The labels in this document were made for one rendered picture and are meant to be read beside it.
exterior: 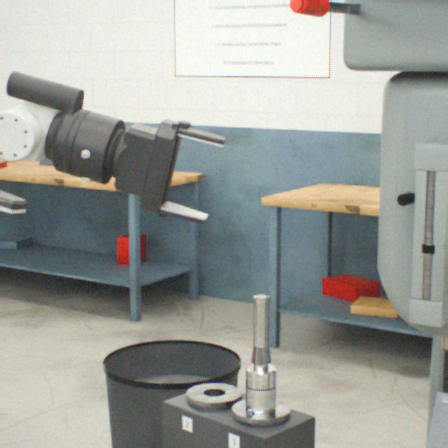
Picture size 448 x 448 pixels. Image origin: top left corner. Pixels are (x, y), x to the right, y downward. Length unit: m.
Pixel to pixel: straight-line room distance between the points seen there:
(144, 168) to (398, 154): 0.32
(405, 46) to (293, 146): 5.02
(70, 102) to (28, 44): 6.27
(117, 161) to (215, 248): 5.33
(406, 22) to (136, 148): 0.37
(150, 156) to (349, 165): 4.76
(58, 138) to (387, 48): 0.42
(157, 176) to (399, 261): 0.32
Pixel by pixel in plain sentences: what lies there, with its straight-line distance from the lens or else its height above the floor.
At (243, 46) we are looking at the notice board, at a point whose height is 1.73.
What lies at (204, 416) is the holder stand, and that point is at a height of 1.10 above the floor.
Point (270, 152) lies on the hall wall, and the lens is 6.19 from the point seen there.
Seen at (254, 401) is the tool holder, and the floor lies 1.14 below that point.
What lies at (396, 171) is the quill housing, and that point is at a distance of 1.15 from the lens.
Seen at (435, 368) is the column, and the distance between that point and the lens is 1.71.
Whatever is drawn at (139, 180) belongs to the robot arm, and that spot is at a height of 1.49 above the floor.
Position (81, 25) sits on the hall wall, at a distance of 7.13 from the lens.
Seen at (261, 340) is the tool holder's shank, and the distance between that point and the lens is 1.42.
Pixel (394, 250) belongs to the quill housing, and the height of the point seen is 1.42.
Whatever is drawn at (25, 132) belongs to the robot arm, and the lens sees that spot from 1.21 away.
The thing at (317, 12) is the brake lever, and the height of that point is 1.69.
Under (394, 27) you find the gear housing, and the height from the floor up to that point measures 1.68.
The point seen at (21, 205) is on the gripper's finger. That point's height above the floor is 1.54.
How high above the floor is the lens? 1.64
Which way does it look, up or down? 10 degrees down
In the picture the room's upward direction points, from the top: straight up
